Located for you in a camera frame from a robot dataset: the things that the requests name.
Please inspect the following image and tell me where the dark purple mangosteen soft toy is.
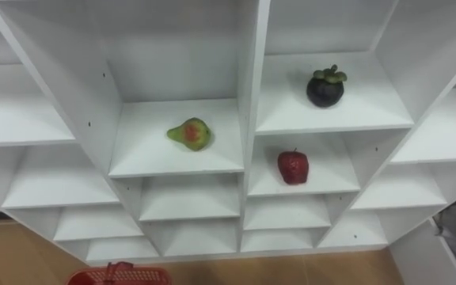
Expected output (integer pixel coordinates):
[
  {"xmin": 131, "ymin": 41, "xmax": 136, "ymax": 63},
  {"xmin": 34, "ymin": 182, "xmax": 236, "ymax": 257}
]
[{"xmin": 306, "ymin": 64, "xmax": 348, "ymax": 108}]

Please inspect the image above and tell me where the red strawberry soft toy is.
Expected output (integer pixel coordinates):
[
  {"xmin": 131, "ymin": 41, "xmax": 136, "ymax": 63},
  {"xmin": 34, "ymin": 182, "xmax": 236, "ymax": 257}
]
[{"xmin": 277, "ymin": 148, "xmax": 310, "ymax": 186}]

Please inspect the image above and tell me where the red plastic basket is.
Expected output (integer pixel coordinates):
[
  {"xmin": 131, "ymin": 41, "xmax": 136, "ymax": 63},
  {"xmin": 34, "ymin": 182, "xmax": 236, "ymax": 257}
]
[{"xmin": 66, "ymin": 260, "xmax": 173, "ymax": 285}]

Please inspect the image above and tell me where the white cubby shelf unit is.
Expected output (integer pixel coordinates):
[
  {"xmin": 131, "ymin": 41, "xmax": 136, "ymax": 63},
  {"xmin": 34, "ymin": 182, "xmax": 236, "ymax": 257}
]
[{"xmin": 0, "ymin": 0, "xmax": 456, "ymax": 266}]

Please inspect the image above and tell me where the green pear soft toy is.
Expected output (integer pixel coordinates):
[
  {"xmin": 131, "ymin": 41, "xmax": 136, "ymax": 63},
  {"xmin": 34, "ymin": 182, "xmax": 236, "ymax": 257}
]
[{"xmin": 166, "ymin": 116, "xmax": 212, "ymax": 152}]

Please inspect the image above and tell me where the white side cabinet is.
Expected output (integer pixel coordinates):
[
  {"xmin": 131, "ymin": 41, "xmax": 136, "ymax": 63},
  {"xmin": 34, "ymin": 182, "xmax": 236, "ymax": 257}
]
[{"xmin": 388, "ymin": 215, "xmax": 456, "ymax": 285}]

